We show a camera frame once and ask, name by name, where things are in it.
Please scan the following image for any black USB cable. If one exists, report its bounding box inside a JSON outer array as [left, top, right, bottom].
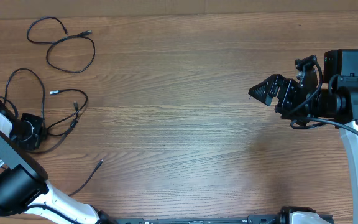
[[4, 68, 89, 138], [26, 118, 104, 197], [25, 16, 96, 75]]

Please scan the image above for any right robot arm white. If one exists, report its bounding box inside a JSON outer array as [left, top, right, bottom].
[[249, 49, 358, 223]]

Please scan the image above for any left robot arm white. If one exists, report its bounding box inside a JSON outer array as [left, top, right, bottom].
[[0, 99, 115, 223]]

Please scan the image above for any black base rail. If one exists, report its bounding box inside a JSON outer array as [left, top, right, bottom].
[[115, 215, 280, 224]]

